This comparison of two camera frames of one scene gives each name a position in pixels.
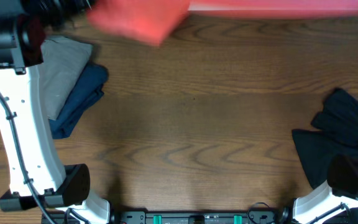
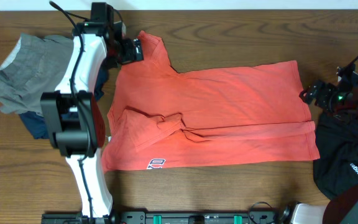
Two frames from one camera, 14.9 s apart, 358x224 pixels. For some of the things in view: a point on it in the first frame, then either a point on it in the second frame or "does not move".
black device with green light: x=201 y=217 does not move
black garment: x=347 y=127 does not move
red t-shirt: x=161 y=22 to x=158 y=117
